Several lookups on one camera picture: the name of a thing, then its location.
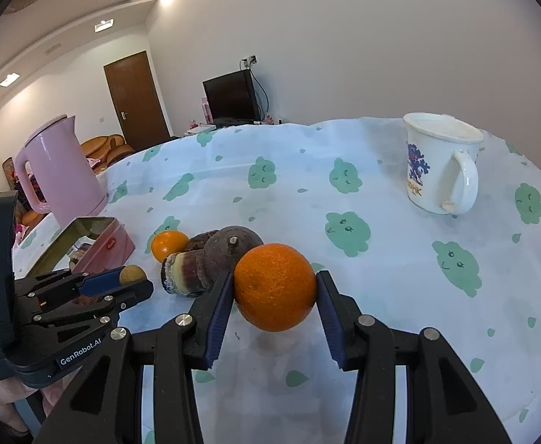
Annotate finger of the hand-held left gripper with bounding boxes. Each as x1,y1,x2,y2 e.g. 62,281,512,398
15,269,128,309
34,279,155,330

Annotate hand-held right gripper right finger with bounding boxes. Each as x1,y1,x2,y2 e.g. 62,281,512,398
315,270,514,444

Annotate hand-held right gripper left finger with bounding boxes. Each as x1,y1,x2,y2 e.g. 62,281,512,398
44,270,234,444

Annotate small brown longan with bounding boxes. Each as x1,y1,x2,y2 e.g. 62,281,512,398
119,265,147,285

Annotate pink tin box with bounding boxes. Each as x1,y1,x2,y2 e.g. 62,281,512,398
24,216,136,283

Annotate small orange tangerine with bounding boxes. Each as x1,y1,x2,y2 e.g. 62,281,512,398
151,230,190,263

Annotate large orange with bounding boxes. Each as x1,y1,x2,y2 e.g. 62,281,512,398
233,243,318,332

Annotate purple round fruit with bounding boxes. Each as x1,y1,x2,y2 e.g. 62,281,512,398
204,226,266,287

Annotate pink electric kettle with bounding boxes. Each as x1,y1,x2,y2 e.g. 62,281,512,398
14,115,109,217

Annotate white green cloud tablecloth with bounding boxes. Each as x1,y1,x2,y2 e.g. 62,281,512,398
11,117,541,444

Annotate brown leather sofa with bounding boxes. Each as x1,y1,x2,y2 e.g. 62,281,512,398
80,134,136,169

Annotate brown wooden door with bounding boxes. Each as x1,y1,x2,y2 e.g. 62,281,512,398
103,52,173,152

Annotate white printed mug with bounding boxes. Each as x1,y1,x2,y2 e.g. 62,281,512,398
402,112,484,216

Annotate black television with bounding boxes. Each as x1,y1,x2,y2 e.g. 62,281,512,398
202,70,258,123

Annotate black power cable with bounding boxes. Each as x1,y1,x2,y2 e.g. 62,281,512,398
251,67,271,121

